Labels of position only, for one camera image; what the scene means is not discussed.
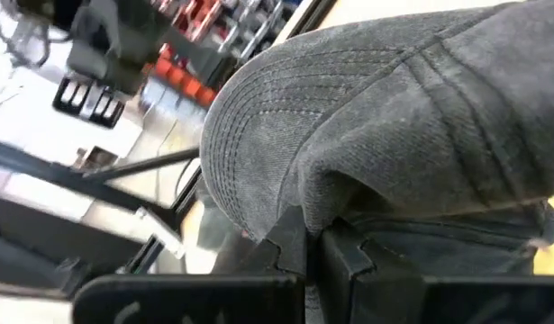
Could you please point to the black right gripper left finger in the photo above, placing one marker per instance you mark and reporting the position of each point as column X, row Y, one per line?
column 191, row 299

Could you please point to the yellow translucent plastic bin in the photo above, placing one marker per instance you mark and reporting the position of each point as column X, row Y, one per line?
column 551, row 243

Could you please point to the black metal table frame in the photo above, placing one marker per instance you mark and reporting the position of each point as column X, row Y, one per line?
column 42, row 173

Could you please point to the black slotted grille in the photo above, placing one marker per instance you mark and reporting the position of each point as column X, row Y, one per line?
column 60, row 96

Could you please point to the grey denim baseball cap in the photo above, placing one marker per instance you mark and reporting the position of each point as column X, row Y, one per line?
column 393, row 112

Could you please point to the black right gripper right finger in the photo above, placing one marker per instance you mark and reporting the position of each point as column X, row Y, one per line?
column 484, row 301

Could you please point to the orange storage rack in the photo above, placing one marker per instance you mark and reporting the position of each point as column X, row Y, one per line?
column 186, row 83

